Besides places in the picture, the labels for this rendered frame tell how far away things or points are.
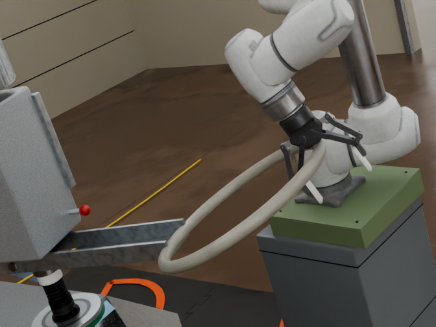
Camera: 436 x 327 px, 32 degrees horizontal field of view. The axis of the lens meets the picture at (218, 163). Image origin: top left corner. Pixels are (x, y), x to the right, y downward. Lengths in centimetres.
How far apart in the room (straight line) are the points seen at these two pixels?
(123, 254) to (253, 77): 60
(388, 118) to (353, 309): 61
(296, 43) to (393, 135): 79
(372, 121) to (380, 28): 473
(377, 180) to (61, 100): 644
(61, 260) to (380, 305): 100
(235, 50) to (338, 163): 82
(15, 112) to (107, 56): 701
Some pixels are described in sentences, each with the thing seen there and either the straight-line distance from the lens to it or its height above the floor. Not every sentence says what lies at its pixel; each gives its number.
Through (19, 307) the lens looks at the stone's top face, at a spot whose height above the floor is 84.
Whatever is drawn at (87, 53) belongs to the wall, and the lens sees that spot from 886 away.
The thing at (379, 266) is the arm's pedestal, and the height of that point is 68.
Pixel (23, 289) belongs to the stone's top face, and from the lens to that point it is 269.
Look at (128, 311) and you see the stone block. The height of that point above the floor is 76.
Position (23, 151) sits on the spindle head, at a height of 142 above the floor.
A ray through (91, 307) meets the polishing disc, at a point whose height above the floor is 90.
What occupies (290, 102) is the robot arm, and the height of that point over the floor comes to 142.
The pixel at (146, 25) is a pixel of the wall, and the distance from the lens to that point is 907.
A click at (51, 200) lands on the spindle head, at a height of 126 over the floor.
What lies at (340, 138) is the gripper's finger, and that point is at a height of 131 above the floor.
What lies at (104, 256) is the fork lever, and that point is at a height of 112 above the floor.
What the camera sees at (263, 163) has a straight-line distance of 199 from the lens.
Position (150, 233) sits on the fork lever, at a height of 111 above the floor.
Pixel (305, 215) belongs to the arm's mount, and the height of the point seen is 87.
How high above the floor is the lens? 193
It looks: 20 degrees down
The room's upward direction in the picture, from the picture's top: 18 degrees counter-clockwise
